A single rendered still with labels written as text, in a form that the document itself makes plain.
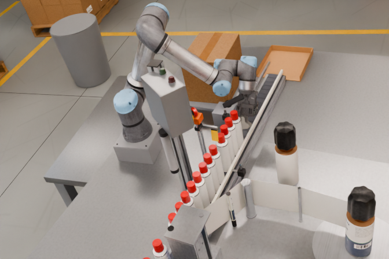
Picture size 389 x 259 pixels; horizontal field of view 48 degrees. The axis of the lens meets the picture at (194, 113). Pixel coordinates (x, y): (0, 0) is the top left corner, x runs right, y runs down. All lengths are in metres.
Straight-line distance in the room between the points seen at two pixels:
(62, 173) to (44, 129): 1.90
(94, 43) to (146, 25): 2.50
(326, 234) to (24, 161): 2.82
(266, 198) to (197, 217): 0.35
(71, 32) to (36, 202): 1.60
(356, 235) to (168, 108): 0.75
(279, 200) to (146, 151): 0.72
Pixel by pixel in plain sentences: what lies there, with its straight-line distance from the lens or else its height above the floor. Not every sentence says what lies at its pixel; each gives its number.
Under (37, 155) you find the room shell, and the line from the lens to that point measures 3.95.
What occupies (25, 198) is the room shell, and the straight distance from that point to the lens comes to 3.63.
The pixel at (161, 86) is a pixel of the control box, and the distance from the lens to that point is 1.50.
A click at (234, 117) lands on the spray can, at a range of 1.95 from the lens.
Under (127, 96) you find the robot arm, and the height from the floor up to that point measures 1.16.
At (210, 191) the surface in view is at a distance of 1.81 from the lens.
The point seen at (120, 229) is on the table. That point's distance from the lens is 1.96.
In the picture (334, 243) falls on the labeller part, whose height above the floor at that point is 0.89.
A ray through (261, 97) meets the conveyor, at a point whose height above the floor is 0.88.
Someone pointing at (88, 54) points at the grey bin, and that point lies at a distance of 4.33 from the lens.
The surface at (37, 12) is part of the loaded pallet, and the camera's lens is 5.88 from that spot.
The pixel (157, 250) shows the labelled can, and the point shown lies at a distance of 1.55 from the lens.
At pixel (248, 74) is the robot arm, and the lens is 1.99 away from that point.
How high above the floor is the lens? 2.30
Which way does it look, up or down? 38 degrees down
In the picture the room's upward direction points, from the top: 13 degrees counter-clockwise
